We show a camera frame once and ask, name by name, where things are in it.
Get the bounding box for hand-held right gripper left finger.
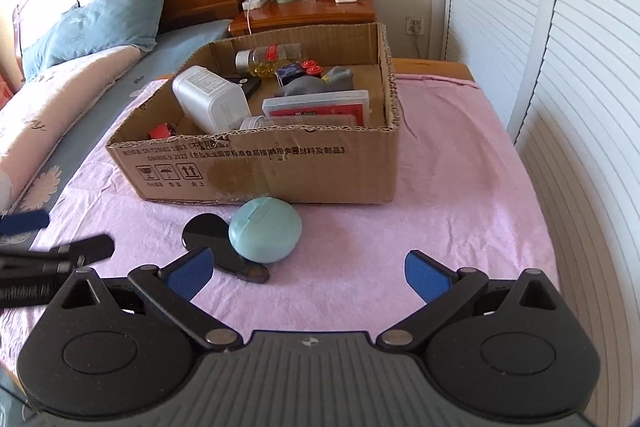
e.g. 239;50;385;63
50;245;243;353

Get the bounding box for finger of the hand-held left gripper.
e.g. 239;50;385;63
31;234;115;269
0;212;51;236

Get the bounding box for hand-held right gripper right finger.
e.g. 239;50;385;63
376;249;572;352

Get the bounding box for black handheld mirror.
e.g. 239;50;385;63
182;214;271;285

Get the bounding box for teal oval case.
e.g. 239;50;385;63
228;197;303;264

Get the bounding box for cardboard box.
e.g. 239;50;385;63
106;23;403;206

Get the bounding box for white plastic container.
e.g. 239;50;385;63
171;66;252;135

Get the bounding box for clear plastic card box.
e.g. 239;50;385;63
262;89;373;128

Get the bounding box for grey plush toy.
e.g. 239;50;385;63
275;66;357;98

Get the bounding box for black toy car red wheels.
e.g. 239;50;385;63
274;58;325;86

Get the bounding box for clear bottle yellow liquid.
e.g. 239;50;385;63
235;43;303;78

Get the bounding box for pink bed sheet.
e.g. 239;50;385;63
0;74;561;388

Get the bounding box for grey-blue floral bed sheet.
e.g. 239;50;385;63
10;19;233;212

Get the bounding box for pink floral pillow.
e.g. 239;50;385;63
0;44;156;212

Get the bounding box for blue pillow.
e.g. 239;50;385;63
21;0;172;82

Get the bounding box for white louvered closet doors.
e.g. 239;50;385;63
442;0;640;427

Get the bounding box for wooden nightstand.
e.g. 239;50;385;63
229;0;377;38

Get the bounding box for wooden bed side rail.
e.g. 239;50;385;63
390;58;476;82

